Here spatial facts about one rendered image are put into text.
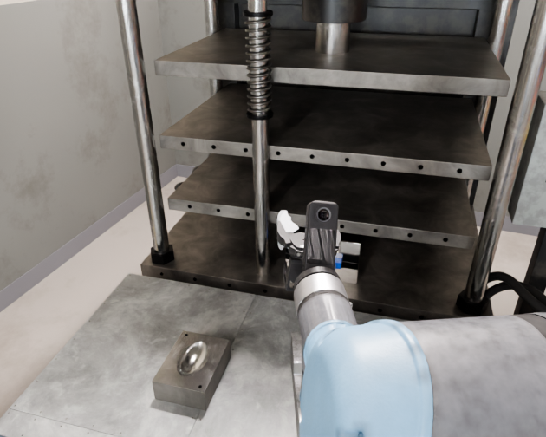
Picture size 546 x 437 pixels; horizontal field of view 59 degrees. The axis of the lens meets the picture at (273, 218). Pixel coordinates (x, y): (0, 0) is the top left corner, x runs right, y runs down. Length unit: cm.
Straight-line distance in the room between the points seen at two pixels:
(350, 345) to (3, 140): 287
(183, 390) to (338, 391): 110
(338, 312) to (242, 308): 106
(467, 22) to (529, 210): 89
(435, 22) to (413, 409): 208
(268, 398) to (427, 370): 114
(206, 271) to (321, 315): 128
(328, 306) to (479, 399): 37
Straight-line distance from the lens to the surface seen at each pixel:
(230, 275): 184
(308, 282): 68
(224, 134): 173
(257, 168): 161
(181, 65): 169
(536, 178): 170
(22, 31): 316
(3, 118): 306
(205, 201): 181
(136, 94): 168
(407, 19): 227
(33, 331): 307
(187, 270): 189
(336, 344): 29
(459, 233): 170
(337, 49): 177
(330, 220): 72
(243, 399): 140
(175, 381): 137
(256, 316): 163
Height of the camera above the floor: 188
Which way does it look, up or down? 30 degrees down
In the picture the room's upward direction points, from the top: straight up
